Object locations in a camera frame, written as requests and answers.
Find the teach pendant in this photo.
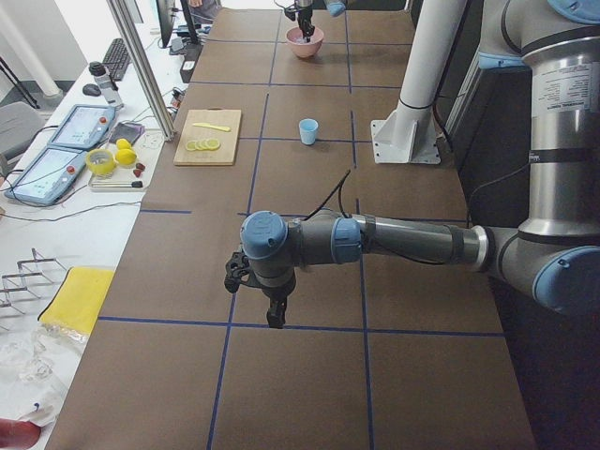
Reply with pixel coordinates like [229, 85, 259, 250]
[5, 145, 87, 206]
[49, 104, 116, 150]

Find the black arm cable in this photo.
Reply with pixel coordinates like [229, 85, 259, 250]
[304, 168, 470, 266]

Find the wooden cutting board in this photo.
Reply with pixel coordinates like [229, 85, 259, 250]
[173, 109, 242, 167]

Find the black keyboard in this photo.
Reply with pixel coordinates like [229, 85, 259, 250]
[102, 37, 130, 82]

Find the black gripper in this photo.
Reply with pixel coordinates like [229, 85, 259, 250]
[262, 280, 295, 328]
[296, 5, 315, 40]

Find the black computer mouse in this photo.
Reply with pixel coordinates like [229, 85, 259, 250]
[82, 83, 101, 97]

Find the wire rack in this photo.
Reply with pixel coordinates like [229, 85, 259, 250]
[1, 247, 68, 334]

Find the aluminium frame post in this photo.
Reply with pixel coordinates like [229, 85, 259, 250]
[107, 0, 175, 142]

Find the upper teach pendant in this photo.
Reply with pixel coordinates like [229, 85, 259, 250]
[49, 104, 116, 150]

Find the lower teach pendant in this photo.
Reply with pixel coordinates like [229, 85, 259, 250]
[5, 145, 87, 206]

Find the light blue cup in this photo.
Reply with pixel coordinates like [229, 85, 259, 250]
[298, 118, 319, 145]

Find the purple notebook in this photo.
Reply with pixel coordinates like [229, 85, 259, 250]
[109, 122, 145, 144]

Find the black monitor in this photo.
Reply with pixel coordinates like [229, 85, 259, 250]
[155, 0, 202, 55]

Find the pink bowl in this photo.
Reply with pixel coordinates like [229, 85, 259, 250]
[286, 27, 324, 58]

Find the yellow tape roll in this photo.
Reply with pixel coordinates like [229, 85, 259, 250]
[85, 148, 116, 176]

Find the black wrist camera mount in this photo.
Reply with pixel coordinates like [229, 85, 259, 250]
[283, 6, 297, 22]

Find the yellow cloth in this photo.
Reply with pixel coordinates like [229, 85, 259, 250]
[37, 266, 114, 337]

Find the whole lemon one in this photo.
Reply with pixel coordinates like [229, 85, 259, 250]
[115, 138, 132, 150]

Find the white pillar with base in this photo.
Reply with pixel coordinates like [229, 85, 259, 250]
[371, 0, 467, 164]

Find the white tray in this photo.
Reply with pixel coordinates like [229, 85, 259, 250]
[88, 163, 153, 192]

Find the yellow plastic knife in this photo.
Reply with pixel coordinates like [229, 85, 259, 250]
[192, 122, 232, 132]

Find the whole lemon two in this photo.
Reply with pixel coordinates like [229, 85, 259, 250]
[114, 148, 137, 166]

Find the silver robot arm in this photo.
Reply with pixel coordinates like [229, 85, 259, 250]
[224, 1, 599, 328]
[284, 0, 347, 42]

